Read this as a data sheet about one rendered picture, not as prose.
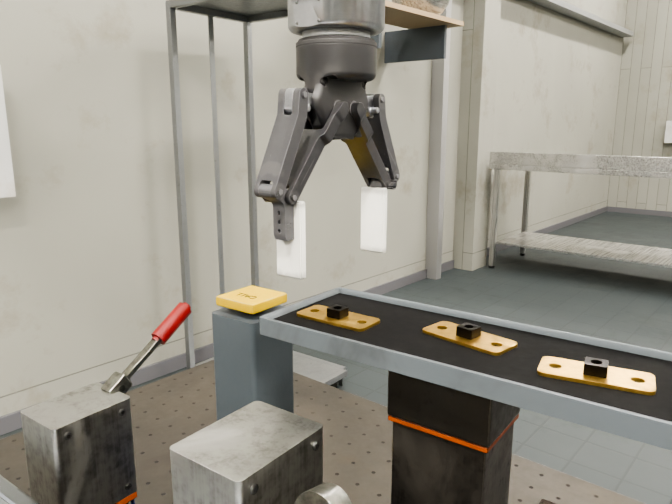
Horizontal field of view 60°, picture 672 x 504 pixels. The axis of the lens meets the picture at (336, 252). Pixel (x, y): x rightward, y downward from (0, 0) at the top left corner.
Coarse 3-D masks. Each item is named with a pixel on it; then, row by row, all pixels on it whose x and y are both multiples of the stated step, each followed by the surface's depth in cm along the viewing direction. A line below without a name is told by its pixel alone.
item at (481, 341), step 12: (432, 324) 57; (444, 324) 57; (456, 324) 57; (468, 324) 55; (444, 336) 54; (456, 336) 54; (468, 336) 53; (480, 336) 54; (492, 336) 54; (480, 348) 51; (492, 348) 51; (504, 348) 51
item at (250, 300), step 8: (248, 288) 71; (256, 288) 71; (264, 288) 71; (216, 296) 68; (224, 296) 68; (232, 296) 68; (240, 296) 68; (248, 296) 68; (256, 296) 68; (264, 296) 68; (272, 296) 68; (280, 296) 68; (224, 304) 67; (232, 304) 66; (240, 304) 66; (248, 304) 65; (256, 304) 65; (264, 304) 66; (272, 304) 67; (248, 312) 65; (256, 312) 65
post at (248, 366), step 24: (216, 312) 68; (240, 312) 68; (264, 312) 68; (216, 336) 68; (240, 336) 66; (264, 336) 66; (216, 360) 69; (240, 360) 66; (264, 360) 66; (288, 360) 70; (216, 384) 70; (240, 384) 67; (264, 384) 67; (288, 384) 71; (216, 408) 71; (240, 408) 68; (288, 408) 71
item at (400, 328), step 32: (288, 320) 59; (384, 320) 59; (416, 320) 59; (448, 320) 59; (416, 352) 51; (448, 352) 51; (480, 352) 51; (512, 352) 51; (544, 352) 51; (576, 352) 51; (608, 352) 51; (544, 384) 45; (576, 384) 45
